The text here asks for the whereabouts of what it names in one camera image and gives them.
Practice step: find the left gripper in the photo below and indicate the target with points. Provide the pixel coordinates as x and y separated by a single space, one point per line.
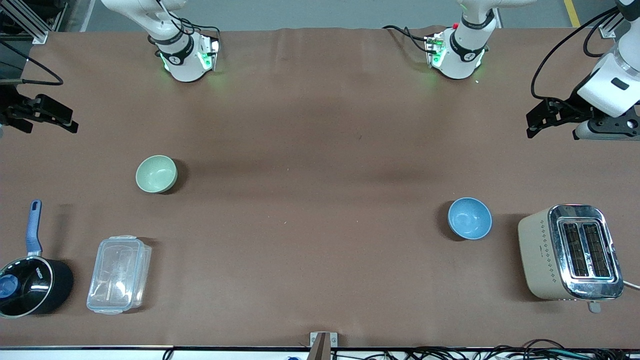
571 106

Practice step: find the green bowl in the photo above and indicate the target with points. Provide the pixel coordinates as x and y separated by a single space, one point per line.
156 173

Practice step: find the blue bowl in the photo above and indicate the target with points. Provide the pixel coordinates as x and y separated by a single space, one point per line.
469 218

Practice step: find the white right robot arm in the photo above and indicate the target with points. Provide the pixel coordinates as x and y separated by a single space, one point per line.
185 65

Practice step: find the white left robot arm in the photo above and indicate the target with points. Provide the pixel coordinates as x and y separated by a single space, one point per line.
462 55

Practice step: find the green lit base connector plate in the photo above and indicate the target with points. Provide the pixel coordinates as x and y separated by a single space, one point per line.
207 57
434 52

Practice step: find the beige chrome toaster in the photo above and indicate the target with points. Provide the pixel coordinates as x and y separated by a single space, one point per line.
545 250

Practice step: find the glass lid blue knob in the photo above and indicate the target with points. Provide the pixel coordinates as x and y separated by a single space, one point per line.
27 287

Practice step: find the clear plastic food container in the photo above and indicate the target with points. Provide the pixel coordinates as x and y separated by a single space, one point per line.
117 275

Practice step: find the brown table cover cloth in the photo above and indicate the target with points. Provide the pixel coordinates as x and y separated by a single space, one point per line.
320 150

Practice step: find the aluminium frame profile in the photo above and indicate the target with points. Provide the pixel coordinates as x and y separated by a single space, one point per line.
610 29
30 22

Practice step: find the metal mounting bracket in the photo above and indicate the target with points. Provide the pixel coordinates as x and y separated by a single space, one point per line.
323 345

